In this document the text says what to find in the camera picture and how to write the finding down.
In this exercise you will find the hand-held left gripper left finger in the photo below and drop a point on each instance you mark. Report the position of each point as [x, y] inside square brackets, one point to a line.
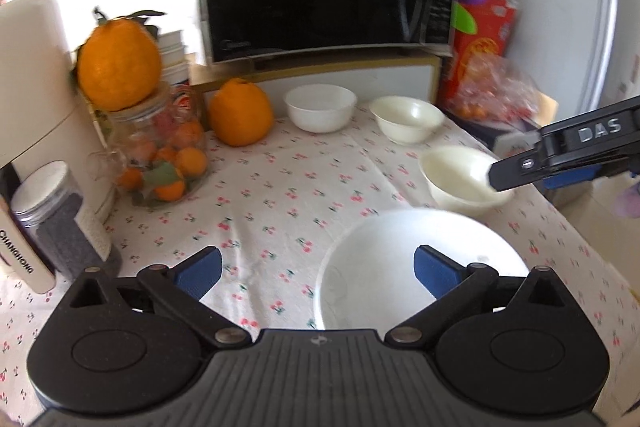
[200, 272]

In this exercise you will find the white plate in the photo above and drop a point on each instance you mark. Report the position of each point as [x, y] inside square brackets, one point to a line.
[380, 267]

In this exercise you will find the stack of white paper cups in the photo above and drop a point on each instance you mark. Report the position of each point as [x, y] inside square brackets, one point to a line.
[172, 57]

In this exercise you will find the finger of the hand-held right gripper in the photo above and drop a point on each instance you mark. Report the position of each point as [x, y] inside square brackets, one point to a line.
[570, 178]
[520, 168]

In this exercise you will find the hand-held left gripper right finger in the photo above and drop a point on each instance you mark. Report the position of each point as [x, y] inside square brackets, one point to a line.
[437, 272]

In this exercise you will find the glass jar of small oranges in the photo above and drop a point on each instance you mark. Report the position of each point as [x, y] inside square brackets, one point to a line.
[165, 157]

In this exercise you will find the large orange with leaves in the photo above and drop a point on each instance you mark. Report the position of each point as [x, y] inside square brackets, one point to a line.
[120, 67]

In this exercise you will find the large cream bowl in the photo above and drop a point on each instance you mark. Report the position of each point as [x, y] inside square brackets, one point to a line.
[455, 177]

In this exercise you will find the small cream bowl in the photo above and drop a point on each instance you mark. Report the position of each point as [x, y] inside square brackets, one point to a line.
[405, 117]

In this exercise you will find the tan cardboard sheet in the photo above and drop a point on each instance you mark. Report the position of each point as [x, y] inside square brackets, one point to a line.
[547, 107]

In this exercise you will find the plastic bag of oranges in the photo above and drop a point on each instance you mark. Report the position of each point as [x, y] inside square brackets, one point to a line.
[495, 87]

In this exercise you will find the dark blue cardboard box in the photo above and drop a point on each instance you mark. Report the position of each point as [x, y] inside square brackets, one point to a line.
[510, 142]

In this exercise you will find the red carton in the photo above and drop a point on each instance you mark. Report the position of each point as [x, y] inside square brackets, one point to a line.
[480, 42]

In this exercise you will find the white bowl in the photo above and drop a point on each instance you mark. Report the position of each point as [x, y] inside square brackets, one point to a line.
[320, 107]

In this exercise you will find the cherry print tablecloth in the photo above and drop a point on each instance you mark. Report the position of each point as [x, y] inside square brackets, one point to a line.
[280, 207]

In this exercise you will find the dark grain storage jar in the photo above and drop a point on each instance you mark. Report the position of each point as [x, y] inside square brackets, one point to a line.
[60, 227]

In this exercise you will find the silver refrigerator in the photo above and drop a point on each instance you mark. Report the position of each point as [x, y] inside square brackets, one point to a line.
[615, 32]

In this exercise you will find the white tall kitchen appliance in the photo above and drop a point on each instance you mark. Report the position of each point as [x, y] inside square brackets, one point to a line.
[30, 82]

